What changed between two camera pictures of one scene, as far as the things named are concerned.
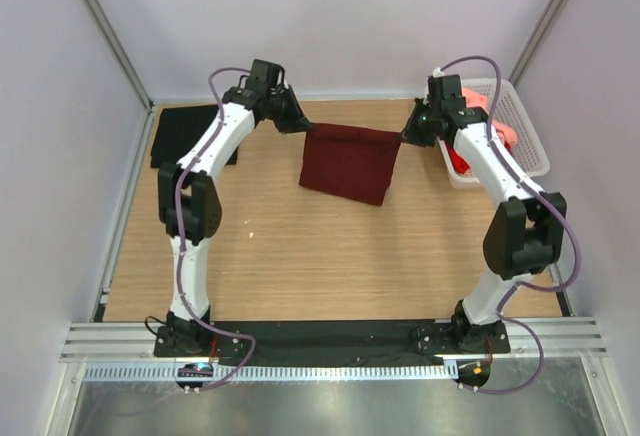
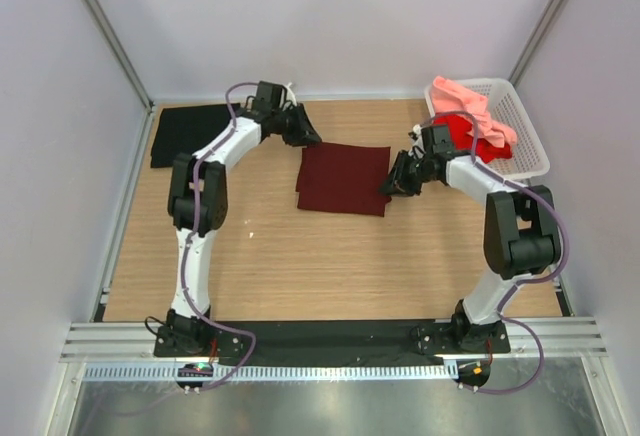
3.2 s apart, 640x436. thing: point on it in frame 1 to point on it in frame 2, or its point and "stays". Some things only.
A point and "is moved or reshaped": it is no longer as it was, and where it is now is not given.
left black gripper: (296, 122) to (304, 134)
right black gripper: (411, 134) to (398, 182)
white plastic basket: (527, 155) stays
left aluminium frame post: (97, 12) stays
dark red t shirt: (350, 162) is moved or reshaped
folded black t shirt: (177, 129) stays
